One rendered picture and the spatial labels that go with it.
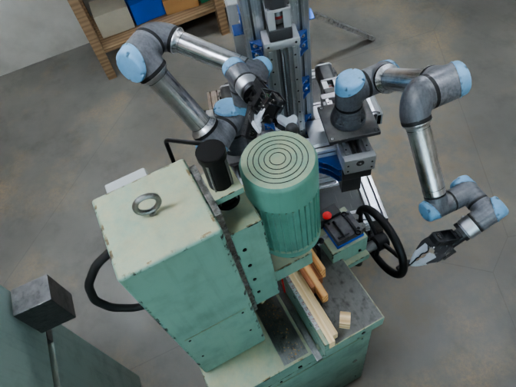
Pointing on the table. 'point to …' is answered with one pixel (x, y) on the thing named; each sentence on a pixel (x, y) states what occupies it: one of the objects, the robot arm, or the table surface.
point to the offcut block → (345, 319)
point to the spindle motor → (284, 190)
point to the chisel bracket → (282, 268)
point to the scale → (302, 303)
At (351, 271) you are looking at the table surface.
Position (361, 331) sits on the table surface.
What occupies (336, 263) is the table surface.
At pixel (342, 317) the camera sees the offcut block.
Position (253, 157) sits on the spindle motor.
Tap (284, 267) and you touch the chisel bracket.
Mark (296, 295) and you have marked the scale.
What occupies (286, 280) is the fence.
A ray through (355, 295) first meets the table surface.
